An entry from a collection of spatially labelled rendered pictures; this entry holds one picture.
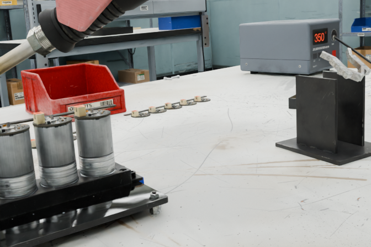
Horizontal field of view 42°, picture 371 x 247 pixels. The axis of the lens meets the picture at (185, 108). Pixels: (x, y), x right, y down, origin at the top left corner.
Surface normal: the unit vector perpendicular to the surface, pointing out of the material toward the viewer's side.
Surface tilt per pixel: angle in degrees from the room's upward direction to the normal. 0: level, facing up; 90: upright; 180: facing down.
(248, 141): 0
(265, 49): 90
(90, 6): 99
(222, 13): 90
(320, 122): 90
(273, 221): 0
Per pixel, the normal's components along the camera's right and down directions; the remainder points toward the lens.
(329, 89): -0.85, 0.15
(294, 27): -0.69, 0.18
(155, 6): 0.68, 0.11
